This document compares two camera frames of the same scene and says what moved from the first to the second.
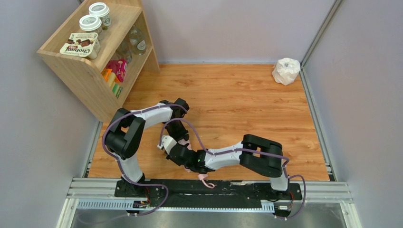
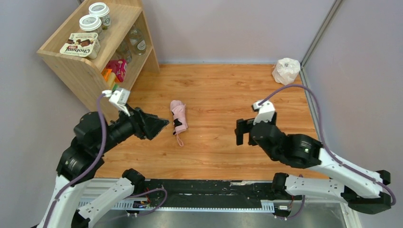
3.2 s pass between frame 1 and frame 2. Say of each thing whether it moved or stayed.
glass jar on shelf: stayed
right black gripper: moved
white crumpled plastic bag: stayed
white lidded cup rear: stayed
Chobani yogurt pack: stayed
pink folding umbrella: moved
